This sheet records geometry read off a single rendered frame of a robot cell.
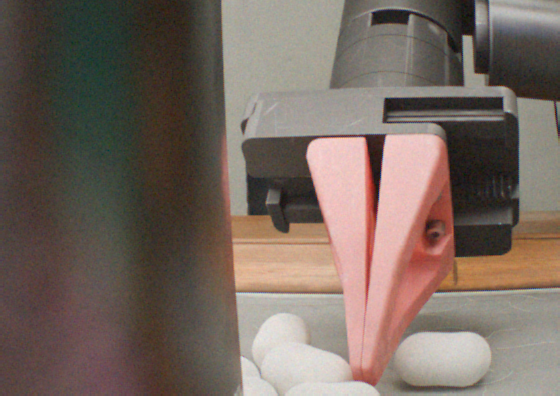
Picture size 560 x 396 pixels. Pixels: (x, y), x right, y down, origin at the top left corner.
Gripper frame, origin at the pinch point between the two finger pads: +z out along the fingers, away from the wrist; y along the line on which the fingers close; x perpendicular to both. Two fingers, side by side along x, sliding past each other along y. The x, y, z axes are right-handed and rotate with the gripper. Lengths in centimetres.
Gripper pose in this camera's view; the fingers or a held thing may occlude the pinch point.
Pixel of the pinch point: (367, 356)
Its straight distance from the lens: 26.8
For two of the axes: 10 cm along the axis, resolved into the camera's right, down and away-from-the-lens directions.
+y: 9.6, -0.2, -2.7
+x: 2.1, 6.7, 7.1
